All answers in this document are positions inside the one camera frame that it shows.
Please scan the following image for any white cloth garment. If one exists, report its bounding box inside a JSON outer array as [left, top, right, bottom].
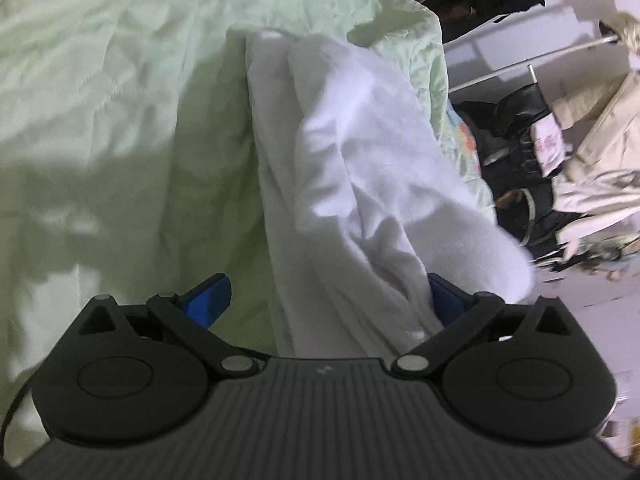
[[246, 30, 534, 360]]

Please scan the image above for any light green quilt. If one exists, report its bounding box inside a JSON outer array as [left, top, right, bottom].
[[0, 0, 497, 466]]

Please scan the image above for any floral bed sheet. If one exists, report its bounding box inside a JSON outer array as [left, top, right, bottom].
[[445, 101, 495, 222]]

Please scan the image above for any dark clothes pile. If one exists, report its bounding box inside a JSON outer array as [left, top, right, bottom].
[[454, 84, 580, 259]]

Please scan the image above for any beige hanging garment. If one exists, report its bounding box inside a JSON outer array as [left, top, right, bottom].
[[552, 8, 640, 266]]

